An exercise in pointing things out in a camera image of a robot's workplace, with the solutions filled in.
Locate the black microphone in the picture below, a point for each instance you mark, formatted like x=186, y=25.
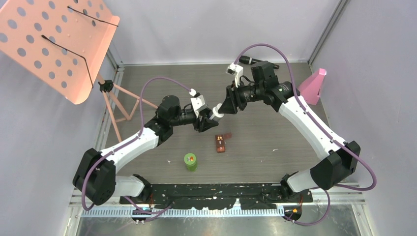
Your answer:
x=246, y=60

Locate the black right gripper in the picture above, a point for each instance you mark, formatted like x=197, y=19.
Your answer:
x=229, y=106

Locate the white capped pill bottle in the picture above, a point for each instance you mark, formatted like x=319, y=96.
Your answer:
x=215, y=115

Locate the brown translucent pill container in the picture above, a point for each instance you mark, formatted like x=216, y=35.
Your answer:
x=220, y=141

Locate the pink wedge object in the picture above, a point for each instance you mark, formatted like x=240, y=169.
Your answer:
x=311, y=87

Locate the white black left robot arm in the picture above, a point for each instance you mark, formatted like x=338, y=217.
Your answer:
x=96, y=176

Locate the pink music stand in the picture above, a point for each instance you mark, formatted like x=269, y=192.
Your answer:
x=63, y=43

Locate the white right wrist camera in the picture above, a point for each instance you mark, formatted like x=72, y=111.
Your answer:
x=237, y=71

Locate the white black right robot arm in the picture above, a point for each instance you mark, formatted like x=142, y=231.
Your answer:
x=335, y=154

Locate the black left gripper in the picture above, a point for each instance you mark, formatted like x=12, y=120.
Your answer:
x=205, y=123

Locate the green black pill bottle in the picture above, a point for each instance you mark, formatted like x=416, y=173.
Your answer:
x=190, y=161

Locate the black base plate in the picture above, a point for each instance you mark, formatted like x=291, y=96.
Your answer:
x=217, y=196

